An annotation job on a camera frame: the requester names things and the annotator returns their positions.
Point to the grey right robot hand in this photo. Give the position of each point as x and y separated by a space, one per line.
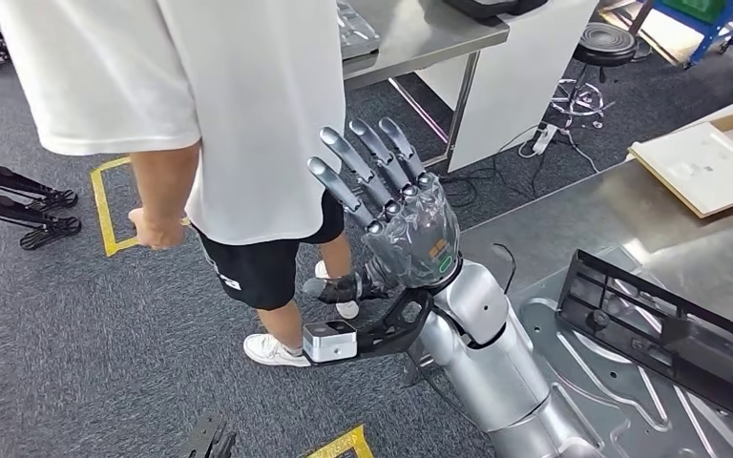
417 240

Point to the long black plastic part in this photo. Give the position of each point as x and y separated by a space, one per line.
689 341

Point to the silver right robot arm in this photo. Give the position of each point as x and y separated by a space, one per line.
493 360

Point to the stainless steel workbench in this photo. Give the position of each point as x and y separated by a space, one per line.
417 38
594 208

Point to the white floor power strip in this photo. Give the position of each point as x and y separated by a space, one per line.
545 139

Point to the stamped grey metal plate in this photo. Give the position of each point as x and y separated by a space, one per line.
357 28
594 404

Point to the person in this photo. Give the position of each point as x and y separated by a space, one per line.
215 95

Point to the black round stool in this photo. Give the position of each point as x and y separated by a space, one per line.
603 44

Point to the open cardboard box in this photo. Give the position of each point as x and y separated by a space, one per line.
701 167

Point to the black humanoid robot body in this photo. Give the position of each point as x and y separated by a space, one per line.
19 208

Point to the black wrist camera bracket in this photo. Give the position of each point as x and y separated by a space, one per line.
398 328

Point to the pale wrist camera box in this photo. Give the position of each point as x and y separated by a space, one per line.
330 341

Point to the blue steel cart frame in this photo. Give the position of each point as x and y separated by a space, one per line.
714 22

